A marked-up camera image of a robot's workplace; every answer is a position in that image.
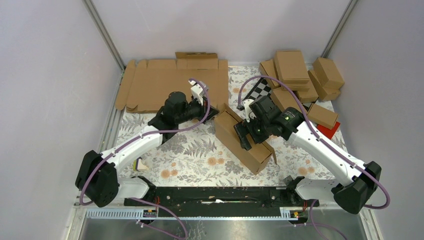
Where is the folded box on checkerboard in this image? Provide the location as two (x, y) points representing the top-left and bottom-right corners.
(270, 87), (308, 114)

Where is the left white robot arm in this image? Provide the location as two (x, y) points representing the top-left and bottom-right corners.
(75, 78), (219, 208)

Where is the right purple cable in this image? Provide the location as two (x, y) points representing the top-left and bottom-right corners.
(237, 75), (391, 240)

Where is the cardboard box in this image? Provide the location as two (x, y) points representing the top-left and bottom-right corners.
(273, 50), (310, 84)
(284, 80), (319, 104)
(308, 70), (341, 102)
(214, 103), (277, 175)
(312, 57), (345, 90)
(259, 59), (280, 89)

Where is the folded box on red box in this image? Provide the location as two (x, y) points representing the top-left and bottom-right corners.
(307, 103), (339, 129)

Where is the floral patterned table mat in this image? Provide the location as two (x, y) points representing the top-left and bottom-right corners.
(105, 65), (357, 188)

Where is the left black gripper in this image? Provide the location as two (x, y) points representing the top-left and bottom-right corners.
(176, 94), (220, 125)

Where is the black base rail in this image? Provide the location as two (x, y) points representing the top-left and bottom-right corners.
(142, 186), (320, 218)

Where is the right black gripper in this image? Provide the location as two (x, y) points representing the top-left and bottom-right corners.
(233, 114), (272, 151)

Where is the black white checkerboard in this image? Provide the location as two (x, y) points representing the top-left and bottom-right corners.
(236, 77), (309, 111)

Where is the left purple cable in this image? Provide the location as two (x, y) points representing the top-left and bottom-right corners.
(78, 78), (212, 240)

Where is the purple cable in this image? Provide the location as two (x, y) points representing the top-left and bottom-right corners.
(237, 75), (391, 240)
(78, 78), (212, 240)

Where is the leaning folded cardboard box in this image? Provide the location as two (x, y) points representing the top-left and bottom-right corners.
(259, 59), (280, 89)

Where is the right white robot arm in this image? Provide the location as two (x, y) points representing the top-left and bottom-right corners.
(234, 96), (382, 214)

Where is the stack of flat cardboard sheets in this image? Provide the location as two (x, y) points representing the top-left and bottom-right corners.
(114, 52), (230, 113)

